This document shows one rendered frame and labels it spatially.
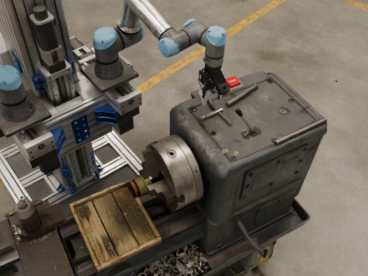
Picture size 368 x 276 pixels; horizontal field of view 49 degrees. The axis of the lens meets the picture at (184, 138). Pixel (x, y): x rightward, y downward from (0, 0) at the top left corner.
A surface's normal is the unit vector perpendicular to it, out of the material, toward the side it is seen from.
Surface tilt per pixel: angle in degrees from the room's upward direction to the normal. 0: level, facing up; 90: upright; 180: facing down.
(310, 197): 0
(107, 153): 0
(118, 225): 0
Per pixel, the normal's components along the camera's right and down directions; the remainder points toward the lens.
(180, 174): 0.34, -0.07
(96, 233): 0.03, -0.66
